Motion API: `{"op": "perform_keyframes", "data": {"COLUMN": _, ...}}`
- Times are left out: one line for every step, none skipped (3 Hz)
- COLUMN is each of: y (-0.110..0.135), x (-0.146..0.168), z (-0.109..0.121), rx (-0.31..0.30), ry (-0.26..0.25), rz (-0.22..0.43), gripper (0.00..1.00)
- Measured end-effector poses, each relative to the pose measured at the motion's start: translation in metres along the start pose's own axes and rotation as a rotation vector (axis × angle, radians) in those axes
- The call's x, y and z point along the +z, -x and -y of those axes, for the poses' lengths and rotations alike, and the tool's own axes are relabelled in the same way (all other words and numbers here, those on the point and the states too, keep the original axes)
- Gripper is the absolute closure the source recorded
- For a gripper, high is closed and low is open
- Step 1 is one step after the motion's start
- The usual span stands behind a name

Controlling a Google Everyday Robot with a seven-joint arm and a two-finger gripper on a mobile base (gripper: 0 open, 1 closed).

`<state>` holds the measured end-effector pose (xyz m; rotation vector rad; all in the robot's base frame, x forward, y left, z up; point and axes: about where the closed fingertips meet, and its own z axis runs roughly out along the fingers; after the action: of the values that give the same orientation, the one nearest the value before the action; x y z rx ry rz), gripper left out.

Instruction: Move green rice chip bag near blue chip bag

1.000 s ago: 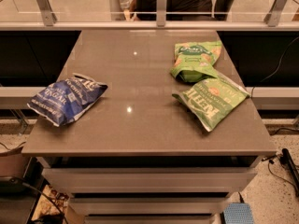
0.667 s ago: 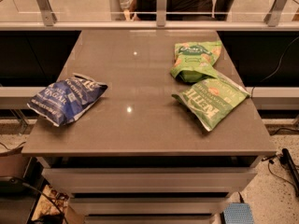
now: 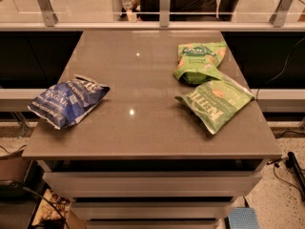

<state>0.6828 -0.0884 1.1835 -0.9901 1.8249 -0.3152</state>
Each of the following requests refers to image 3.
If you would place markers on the green Dang rice chip bag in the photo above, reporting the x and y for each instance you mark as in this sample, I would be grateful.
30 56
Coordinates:
197 62

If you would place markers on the green Kettle potato chip bag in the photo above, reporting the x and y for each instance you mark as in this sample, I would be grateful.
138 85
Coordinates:
216 101

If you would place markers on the blue Kettle chip bag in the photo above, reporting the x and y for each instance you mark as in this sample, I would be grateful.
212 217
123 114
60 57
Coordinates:
65 104

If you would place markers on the grey drawer cabinet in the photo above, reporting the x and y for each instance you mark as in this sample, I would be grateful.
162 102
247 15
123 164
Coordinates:
150 191

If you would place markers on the person in dark shirt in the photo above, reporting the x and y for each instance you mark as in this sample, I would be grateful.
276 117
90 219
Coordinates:
180 10

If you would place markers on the blue textured floor pad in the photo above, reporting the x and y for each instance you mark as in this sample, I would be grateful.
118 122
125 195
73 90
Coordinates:
242 218

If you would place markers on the box of snack packets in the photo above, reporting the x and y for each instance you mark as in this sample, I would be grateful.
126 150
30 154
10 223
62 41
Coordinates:
52 212

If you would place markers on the black power strip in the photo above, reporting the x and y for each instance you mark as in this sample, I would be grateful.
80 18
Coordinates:
292 163

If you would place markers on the middle metal railing bracket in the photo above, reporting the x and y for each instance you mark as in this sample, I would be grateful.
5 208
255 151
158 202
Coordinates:
164 13

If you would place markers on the metal railing bracket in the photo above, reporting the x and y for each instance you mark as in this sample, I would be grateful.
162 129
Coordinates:
48 14
164 13
280 14

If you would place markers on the left metal railing bracket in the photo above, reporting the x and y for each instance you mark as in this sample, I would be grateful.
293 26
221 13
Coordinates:
48 14

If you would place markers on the right metal railing bracket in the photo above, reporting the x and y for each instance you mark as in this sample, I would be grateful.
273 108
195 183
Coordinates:
280 14

